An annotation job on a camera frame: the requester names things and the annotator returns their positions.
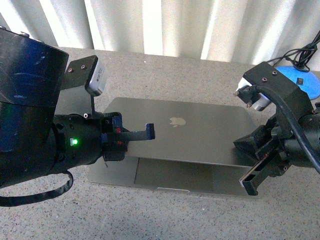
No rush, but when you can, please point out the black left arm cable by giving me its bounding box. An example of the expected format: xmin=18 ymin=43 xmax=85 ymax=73
xmin=0 ymin=169 xmax=75 ymax=208

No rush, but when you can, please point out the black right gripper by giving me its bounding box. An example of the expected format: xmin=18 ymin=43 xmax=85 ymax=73
xmin=233 ymin=117 xmax=291 ymax=196

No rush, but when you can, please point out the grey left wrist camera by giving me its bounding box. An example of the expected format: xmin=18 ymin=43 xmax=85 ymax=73
xmin=85 ymin=60 xmax=107 ymax=97

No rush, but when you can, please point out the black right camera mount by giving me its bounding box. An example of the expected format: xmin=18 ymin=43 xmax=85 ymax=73
xmin=243 ymin=61 xmax=314 ymax=138

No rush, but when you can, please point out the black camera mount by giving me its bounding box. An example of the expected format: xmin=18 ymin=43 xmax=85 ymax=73
xmin=55 ymin=55 xmax=99 ymax=117
xmin=243 ymin=61 xmax=314 ymax=138

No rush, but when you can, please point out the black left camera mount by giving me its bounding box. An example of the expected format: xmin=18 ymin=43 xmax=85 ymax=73
xmin=55 ymin=55 xmax=99 ymax=117

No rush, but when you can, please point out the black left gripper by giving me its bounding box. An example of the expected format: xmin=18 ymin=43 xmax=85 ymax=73
xmin=100 ymin=112 xmax=156 ymax=162

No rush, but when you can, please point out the blue round lamp base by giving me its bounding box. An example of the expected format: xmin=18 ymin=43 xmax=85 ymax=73
xmin=276 ymin=66 xmax=320 ymax=100

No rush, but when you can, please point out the grey laptop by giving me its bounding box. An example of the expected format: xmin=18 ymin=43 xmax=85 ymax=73
xmin=87 ymin=97 xmax=256 ymax=197

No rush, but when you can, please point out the black lamp cable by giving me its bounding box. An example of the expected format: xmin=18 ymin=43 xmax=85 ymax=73
xmin=264 ymin=31 xmax=320 ymax=73

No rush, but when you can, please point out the black right camera cable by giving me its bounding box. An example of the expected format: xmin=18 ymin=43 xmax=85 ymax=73
xmin=233 ymin=84 xmax=320 ymax=175

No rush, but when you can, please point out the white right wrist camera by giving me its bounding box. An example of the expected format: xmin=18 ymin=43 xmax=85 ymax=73
xmin=234 ymin=77 xmax=271 ymax=112

